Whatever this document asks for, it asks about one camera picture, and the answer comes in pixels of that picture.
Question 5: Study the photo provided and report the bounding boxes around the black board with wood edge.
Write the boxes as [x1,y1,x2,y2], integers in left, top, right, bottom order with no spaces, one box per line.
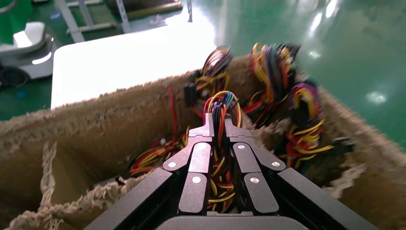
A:
[107,0,184,20]

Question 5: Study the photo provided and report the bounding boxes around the cardboard divider insert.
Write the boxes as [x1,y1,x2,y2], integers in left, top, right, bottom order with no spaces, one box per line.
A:
[6,120,367,230]

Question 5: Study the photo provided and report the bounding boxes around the slotted metal rack frame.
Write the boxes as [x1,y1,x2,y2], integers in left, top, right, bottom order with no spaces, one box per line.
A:
[115,0,194,33]

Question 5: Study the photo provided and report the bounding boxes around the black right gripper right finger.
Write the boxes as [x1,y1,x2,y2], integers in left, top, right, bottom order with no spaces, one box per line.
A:
[224,114,286,215]

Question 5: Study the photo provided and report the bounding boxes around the power supply with coloured wires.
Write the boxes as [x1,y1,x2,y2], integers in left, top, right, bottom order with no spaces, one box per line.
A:
[279,80,355,170]
[183,46,234,119]

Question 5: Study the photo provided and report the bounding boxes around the wire bundles in box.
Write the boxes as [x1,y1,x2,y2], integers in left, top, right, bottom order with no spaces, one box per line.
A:
[128,125,191,177]

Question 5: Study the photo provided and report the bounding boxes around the frayed brown cardboard box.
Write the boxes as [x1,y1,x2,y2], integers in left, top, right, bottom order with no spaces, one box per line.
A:
[0,54,406,230]

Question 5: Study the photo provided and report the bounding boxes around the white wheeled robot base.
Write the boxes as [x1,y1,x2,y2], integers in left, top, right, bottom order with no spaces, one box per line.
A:
[0,20,56,89]

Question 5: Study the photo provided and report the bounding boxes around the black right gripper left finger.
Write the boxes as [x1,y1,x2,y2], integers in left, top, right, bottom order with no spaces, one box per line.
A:
[162,113,215,215]

